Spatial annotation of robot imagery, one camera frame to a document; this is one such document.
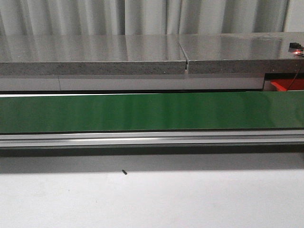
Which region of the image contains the grey stone counter right slab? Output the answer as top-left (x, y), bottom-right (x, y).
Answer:
top-left (178, 32), bottom-right (304, 74)

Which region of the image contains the grey stone counter slab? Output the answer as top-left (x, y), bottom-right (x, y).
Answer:
top-left (0, 35), bottom-right (186, 76)
top-left (178, 32), bottom-right (304, 74)

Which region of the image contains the green conveyor belt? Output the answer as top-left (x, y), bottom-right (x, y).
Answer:
top-left (0, 91), bottom-right (304, 134)

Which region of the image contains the red bin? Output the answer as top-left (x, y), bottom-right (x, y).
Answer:
top-left (270, 79), bottom-right (304, 91)

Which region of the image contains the grey stone counter left slab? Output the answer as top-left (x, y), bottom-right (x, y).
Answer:
top-left (0, 35), bottom-right (186, 76)

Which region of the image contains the small black sensor red light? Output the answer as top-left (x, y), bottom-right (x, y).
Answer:
top-left (288, 42), bottom-right (304, 56)

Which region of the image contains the white pleated curtain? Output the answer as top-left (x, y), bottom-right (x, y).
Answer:
top-left (0, 0), bottom-right (290, 35)

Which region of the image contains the aluminium conveyor frame rail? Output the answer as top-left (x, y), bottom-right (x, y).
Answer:
top-left (0, 130), bottom-right (304, 148)

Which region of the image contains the thin sensor cable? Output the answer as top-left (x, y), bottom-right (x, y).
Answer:
top-left (286, 53), bottom-right (304, 91)

